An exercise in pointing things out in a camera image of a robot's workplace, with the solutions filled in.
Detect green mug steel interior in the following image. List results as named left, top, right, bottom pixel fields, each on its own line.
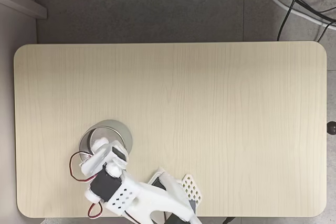
left=78, top=119, right=134, bottom=167

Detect red servo cable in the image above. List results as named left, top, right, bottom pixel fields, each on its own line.
left=87, top=200, right=104, bottom=220
left=69, top=150, right=93, bottom=183

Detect white wall ledge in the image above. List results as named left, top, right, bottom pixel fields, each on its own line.
left=0, top=0, right=48, bottom=20

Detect thin white cable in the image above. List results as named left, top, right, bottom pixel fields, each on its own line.
left=316, top=21, right=336, bottom=42

